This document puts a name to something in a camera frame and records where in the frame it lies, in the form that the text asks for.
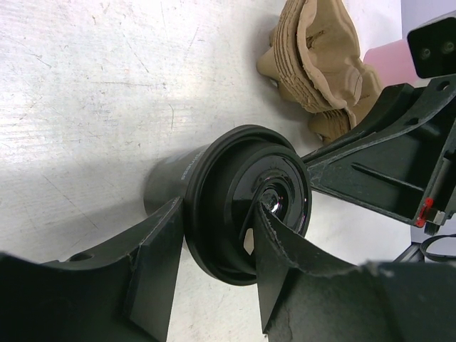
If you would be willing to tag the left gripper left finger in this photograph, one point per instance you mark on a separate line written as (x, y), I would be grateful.
(119, 290)

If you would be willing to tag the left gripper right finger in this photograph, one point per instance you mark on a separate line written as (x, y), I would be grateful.
(306, 294)

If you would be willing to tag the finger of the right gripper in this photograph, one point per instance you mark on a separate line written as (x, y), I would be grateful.
(406, 171)
(392, 103)

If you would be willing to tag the brown cardboard cup carrier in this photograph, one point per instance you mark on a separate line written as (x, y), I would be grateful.
(315, 59)

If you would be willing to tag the black cup lid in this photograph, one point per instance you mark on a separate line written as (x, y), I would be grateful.
(246, 166)

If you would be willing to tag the dark translucent cup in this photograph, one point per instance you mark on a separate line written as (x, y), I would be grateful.
(170, 178)

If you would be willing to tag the pink cylindrical utensil holder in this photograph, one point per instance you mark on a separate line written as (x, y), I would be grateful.
(393, 63)

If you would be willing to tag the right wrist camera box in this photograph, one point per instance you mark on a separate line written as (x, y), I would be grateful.
(432, 47)

